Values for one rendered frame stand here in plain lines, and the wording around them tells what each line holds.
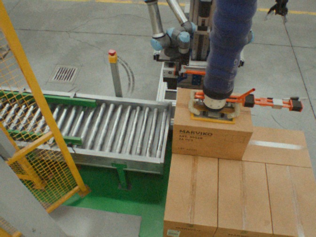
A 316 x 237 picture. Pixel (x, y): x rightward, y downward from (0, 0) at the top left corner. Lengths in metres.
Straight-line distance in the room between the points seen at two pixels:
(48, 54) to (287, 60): 3.63
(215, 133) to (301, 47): 3.10
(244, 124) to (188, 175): 0.61
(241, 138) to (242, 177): 0.35
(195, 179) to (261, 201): 0.53
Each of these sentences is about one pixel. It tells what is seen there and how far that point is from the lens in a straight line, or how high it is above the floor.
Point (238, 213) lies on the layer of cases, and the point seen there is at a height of 0.54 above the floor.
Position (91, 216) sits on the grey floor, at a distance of 2.83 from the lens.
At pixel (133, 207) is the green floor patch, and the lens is 2.80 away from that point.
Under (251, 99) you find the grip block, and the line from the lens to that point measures 2.18.
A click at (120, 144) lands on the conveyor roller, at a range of 2.50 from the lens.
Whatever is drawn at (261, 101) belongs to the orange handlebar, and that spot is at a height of 1.09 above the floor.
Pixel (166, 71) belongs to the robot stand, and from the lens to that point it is 2.49.
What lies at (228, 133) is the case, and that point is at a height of 0.89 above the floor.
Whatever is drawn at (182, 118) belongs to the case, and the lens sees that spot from 2.15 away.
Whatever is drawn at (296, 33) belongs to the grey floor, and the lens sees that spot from 5.29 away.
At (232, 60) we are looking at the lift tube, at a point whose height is 1.49.
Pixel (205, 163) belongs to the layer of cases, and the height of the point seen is 0.54.
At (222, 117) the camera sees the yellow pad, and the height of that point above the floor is 0.97.
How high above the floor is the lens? 2.59
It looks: 50 degrees down
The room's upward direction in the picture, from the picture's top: 1 degrees counter-clockwise
